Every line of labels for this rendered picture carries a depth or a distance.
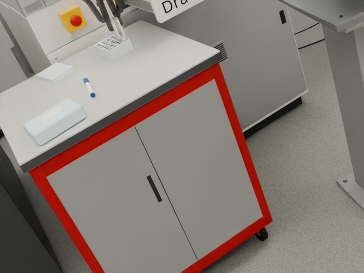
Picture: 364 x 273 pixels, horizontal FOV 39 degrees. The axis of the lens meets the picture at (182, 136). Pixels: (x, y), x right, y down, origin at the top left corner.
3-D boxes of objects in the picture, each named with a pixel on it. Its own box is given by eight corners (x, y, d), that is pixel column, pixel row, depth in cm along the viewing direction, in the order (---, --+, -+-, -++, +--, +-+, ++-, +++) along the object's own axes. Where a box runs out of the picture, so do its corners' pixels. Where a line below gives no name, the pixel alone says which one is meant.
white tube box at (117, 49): (134, 49, 167) (129, 38, 165) (112, 61, 165) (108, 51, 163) (117, 43, 177) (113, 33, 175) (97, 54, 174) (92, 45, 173)
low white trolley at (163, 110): (283, 239, 181) (220, 50, 143) (134, 344, 166) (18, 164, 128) (203, 173, 229) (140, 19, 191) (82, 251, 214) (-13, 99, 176)
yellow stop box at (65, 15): (88, 24, 179) (79, 5, 176) (70, 34, 178) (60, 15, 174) (84, 22, 184) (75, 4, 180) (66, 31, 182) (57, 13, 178)
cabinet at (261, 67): (314, 101, 247) (274, -64, 206) (132, 216, 221) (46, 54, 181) (214, 59, 326) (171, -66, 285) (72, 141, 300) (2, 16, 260)
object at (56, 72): (75, 70, 170) (73, 66, 169) (54, 84, 166) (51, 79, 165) (58, 66, 179) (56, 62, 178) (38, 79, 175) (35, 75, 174)
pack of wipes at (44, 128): (75, 109, 144) (68, 95, 141) (89, 117, 136) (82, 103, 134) (28, 137, 139) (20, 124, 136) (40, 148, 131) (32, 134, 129)
